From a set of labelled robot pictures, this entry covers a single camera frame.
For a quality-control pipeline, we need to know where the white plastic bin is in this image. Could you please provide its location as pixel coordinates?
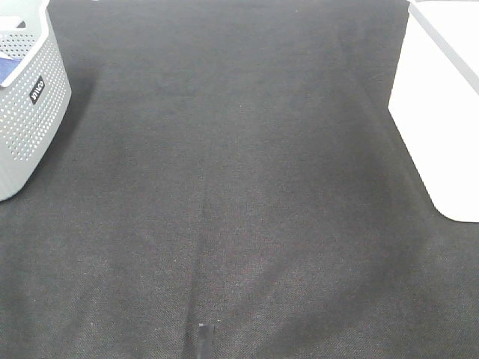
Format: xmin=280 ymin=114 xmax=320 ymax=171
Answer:
xmin=388 ymin=1 xmax=478 ymax=223

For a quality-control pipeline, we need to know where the blue cloth in basket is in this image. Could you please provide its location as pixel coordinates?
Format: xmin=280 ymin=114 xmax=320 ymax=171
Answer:
xmin=1 ymin=52 xmax=22 ymax=88

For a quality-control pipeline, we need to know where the grey perforated laundry basket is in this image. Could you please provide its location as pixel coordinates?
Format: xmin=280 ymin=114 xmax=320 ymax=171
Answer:
xmin=1 ymin=1 xmax=71 ymax=200

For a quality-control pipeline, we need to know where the black tape strip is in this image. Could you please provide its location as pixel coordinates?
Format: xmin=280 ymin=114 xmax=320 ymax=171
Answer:
xmin=196 ymin=323 xmax=216 ymax=359

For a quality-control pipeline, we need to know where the black table cloth mat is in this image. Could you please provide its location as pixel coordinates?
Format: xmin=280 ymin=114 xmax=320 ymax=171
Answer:
xmin=1 ymin=1 xmax=478 ymax=358

